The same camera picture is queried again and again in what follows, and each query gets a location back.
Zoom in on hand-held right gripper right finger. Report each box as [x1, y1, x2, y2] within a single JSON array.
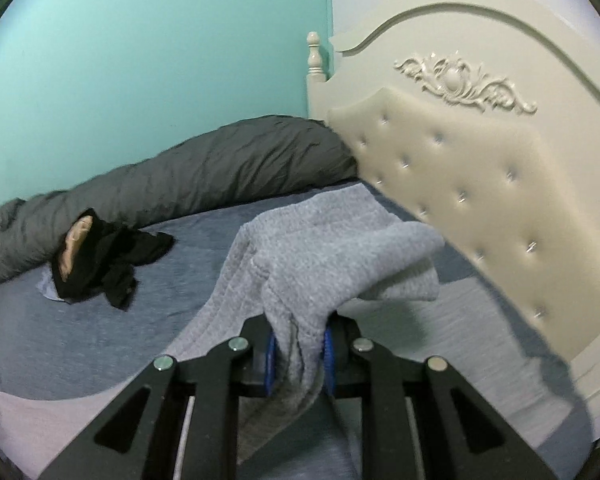
[[322, 316, 556, 480]]

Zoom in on black cloth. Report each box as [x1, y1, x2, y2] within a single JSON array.
[[102, 227, 176, 312]]

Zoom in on light blue garment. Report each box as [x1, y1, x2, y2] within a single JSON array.
[[36, 265, 67, 304]]

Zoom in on grey fleece sweater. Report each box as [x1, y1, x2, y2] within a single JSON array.
[[167, 195, 446, 461]]

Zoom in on blue bed sheet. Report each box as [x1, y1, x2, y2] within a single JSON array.
[[0, 180, 596, 480]]

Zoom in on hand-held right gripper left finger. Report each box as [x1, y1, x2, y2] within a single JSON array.
[[40, 316, 276, 480]]

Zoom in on black beige-lined garment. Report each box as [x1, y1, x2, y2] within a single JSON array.
[[50, 212, 136, 306]]

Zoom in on cream tufted headboard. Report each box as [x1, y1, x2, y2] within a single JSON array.
[[305, 0, 600, 441]]

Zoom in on dark grey rolled duvet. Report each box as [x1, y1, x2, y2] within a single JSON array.
[[0, 115, 358, 286]]

